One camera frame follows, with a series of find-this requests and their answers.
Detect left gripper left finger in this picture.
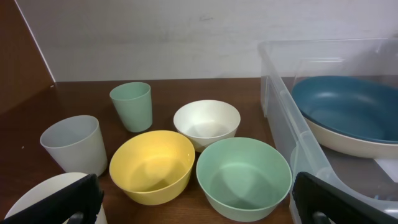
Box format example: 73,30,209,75
0,173,104,224

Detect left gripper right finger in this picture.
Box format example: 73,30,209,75
292,172,397,224

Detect cream wide bowl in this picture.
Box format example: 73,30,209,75
305,118,397,159

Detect blue wide bowl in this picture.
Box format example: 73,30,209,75
292,76,397,144

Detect cream plastic cup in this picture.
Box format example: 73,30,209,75
4,172,108,224

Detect grey plastic cup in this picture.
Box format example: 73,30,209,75
40,115,108,176

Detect green small bowl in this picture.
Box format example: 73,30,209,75
196,137,292,222

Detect yellow small bowl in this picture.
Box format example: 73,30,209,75
109,130,195,205

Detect white label in bin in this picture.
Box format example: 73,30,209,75
375,159,398,183

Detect clear plastic storage bin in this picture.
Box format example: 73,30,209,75
258,38,397,218

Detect green plastic cup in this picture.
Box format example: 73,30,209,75
109,82,152,133

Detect white small bowl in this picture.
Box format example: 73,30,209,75
173,100,241,152

